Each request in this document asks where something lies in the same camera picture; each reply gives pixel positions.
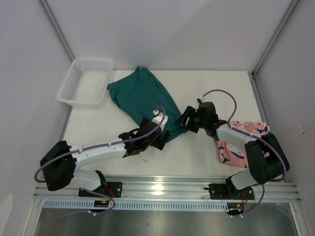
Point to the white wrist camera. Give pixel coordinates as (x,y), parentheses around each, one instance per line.
(200,100)
(160,118)

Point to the aluminium frame post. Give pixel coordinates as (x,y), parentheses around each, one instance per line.
(288,14)
(55,26)

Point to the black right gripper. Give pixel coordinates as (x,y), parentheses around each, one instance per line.
(190,112)

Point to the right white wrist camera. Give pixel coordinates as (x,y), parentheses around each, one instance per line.
(200,100)

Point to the white perforated cable tray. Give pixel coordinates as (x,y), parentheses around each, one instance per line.
(137,205)

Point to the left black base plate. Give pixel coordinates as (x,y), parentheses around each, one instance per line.
(111,189)

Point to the left aluminium frame post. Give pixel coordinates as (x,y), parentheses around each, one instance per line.
(55,26)

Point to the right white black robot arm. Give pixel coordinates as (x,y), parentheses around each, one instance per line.
(266,159)

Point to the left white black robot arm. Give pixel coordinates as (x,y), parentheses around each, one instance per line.
(63,164)

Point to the white plastic basket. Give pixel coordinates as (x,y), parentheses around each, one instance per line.
(85,82)

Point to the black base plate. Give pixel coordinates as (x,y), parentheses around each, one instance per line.
(228,192)
(111,189)

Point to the green shorts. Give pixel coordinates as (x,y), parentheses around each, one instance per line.
(139,93)

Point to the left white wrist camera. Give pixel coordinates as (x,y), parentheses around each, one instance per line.
(160,118)

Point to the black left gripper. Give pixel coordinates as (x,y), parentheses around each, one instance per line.
(163,139)

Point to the right aluminium frame post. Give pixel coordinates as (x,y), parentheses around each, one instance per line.
(288,14)

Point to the aluminium mounting rail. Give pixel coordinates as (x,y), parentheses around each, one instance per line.
(159,188)

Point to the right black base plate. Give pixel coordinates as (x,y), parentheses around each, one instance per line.
(228,192)

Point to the pink shark print shorts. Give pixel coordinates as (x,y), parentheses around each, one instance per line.
(231,155)

